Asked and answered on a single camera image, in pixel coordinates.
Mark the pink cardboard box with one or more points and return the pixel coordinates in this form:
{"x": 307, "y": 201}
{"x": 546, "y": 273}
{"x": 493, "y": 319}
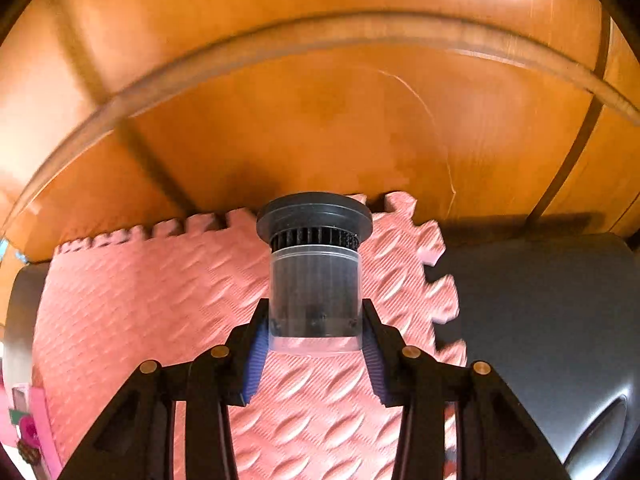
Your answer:
{"x": 44, "y": 410}

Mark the black filter with clear cup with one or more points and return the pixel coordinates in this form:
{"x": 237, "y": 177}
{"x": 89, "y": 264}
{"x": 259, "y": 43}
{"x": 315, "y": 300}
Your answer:
{"x": 315, "y": 285}

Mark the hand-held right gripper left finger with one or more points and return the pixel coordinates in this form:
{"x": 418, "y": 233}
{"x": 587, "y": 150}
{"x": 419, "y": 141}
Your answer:
{"x": 255, "y": 360}

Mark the pink foam puzzle mat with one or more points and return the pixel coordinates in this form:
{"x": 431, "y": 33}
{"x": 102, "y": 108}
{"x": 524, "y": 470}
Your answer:
{"x": 150, "y": 310}

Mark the wooden wardrobe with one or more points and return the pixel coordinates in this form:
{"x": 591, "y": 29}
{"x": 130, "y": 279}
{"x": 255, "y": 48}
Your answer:
{"x": 300, "y": 85}

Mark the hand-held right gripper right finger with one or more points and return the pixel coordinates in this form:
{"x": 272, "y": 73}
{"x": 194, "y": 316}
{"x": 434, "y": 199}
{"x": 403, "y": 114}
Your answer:
{"x": 372, "y": 360}

